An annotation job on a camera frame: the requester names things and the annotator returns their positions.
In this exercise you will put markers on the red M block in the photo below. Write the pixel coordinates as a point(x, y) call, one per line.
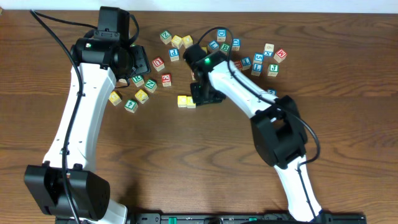
point(280, 55)

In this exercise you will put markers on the yellow K block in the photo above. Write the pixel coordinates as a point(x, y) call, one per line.
point(142, 96)

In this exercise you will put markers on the green B block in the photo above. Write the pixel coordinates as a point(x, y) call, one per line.
point(225, 48)

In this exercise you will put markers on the blue L block lower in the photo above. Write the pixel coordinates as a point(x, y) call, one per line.
point(256, 69)

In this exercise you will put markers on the yellow C block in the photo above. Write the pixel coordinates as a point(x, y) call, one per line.
point(182, 101)

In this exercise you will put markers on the blue 2 block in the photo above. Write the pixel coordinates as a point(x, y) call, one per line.
point(271, 91)

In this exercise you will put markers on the yellow block upper left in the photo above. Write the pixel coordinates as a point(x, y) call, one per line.
point(177, 41)

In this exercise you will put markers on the yellow G block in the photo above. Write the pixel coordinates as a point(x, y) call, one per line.
point(115, 98)

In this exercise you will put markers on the green R block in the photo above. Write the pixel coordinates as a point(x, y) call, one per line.
point(138, 80)

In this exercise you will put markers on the green 4 block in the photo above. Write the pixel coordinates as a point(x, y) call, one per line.
point(131, 106)

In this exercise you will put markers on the red E block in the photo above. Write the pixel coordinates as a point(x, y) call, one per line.
point(166, 80)

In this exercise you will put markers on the blue D block top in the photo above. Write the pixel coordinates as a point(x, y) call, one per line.
point(221, 35)

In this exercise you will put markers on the yellow O block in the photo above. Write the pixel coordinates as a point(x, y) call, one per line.
point(190, 103)

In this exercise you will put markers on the blue P block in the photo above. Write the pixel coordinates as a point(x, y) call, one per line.
point(174, 54)

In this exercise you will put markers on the red u block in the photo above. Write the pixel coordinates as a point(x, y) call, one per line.
point(158, 64)
point(238, 65)

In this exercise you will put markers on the green Z block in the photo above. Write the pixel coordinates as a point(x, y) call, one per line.
point(166, 37)

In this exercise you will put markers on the blue I block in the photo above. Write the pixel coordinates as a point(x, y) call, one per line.
point(246, 63)

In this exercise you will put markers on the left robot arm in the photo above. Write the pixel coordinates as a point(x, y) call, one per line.
point(65, 185)

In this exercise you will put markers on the blue 5 block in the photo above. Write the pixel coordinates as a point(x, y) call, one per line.
point(258, 58)

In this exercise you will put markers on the blue l block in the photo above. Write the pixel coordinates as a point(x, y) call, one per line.
point(256, 69)
point(213, 46)

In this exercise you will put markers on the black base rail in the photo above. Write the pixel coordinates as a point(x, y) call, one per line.
point(240, 218)

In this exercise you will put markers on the blue d block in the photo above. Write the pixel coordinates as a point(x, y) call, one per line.
point(221, 35)
point(236, 44)

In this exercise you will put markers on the green J block right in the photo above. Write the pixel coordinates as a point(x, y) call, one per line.
point(272, 70)

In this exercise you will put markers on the blue L block upper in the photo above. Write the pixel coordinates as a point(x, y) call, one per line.
point(213, 46)

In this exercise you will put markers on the yellow block upper right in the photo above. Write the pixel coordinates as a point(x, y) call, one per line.
point(187, 41)

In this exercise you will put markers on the green V block left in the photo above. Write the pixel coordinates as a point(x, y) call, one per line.
point(122, 80)

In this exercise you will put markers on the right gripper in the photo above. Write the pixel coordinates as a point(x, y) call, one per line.
point(206, 97)

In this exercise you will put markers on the blue X block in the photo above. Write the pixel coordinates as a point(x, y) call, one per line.
point(268, 50)

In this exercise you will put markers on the red U block left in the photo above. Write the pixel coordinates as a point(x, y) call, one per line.
point(158, 64)

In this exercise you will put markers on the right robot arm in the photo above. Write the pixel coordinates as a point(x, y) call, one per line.
point(278, 131)

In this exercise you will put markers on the green N block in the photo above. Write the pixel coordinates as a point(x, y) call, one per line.
point(150, 85)

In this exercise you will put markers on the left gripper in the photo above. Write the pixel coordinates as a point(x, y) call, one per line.
point(140, 61)

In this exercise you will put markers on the red U block centre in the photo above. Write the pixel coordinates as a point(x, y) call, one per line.
point(238, 65)

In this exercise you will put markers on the blue D block right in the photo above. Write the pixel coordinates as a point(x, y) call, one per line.
point(236, 44)

